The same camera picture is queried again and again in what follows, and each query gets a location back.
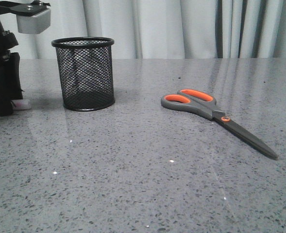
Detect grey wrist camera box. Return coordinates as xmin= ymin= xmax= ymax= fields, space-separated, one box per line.
xmin=16 ymin=9 xmax=51 ymax=34

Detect light grey curtain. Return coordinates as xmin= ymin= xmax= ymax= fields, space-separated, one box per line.
xmin=0 ymin=0 xmax=286 ymax=59

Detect black mesh pen cup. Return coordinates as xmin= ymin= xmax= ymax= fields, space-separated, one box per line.
xmin=51 ymin=37 xmax=115 ymax=111

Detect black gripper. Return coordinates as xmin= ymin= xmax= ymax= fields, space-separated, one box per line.
xmin=0 ymin=1 xmax=51 ymax=116

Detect grey orange scissors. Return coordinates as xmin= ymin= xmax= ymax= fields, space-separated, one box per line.
xmin=160 ymin=89 xmax=279 ymax=160

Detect pink highlighter pen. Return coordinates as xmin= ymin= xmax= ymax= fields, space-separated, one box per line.
xmin=0 ymin=100 xmax=31 ymax=115

